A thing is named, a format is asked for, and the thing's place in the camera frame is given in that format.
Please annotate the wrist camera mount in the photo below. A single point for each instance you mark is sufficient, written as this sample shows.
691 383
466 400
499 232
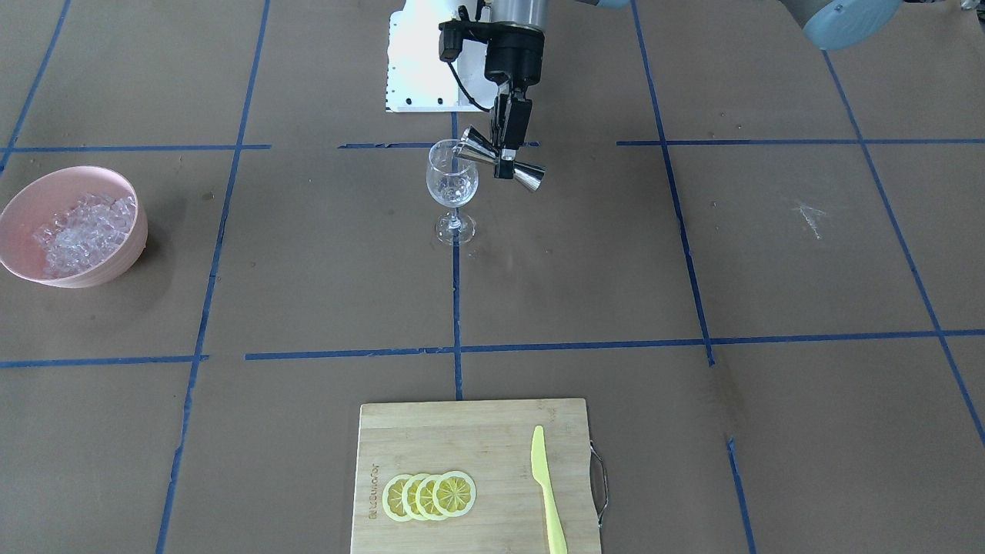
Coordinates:
454 33

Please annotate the bamboo cutting board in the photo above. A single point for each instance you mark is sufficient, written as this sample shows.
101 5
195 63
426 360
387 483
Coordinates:
491 476

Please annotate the yellow plastic knife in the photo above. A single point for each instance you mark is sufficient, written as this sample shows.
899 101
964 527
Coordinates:
555 538

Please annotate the steel double jigger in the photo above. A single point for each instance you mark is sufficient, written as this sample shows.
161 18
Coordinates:
474 147

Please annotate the pink bowl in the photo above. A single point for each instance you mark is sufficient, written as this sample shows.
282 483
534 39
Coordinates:
59 190

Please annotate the pile of ice cubes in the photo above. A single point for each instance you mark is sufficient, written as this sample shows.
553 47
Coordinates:
87 233

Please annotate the clear wine glass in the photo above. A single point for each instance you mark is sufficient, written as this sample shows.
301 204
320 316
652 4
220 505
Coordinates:
452 181

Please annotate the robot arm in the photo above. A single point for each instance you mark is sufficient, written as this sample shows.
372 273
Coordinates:
829 25

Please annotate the lemon slice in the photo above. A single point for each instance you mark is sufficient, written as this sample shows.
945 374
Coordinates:
408 497
455 494
424 498
393 505

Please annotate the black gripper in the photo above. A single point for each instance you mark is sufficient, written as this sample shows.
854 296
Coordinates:
513 58

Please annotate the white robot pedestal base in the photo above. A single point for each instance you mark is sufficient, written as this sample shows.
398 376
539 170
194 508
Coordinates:
417 80

